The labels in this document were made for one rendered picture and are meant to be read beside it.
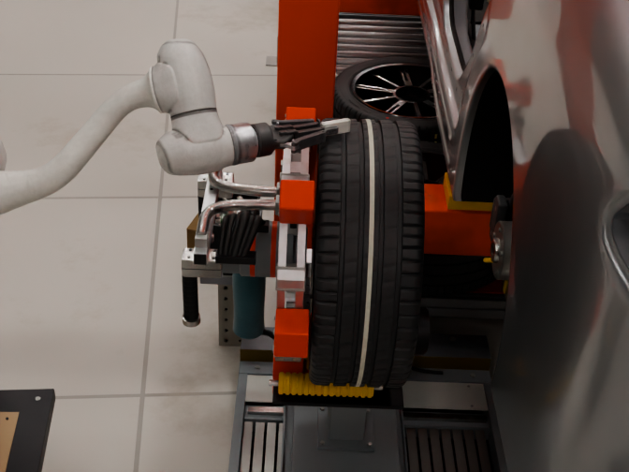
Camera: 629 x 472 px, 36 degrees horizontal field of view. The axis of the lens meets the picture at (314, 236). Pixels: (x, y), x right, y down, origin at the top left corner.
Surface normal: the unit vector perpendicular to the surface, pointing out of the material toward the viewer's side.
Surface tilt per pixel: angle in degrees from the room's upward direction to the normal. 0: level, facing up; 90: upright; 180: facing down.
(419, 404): 0
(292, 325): 0
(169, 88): 63
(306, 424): 0
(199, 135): 49
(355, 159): 15
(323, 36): 90
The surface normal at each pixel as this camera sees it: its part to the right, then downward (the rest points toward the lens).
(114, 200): 0.04, -0.82
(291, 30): -0.01, 0.57
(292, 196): 0.03, -0.34
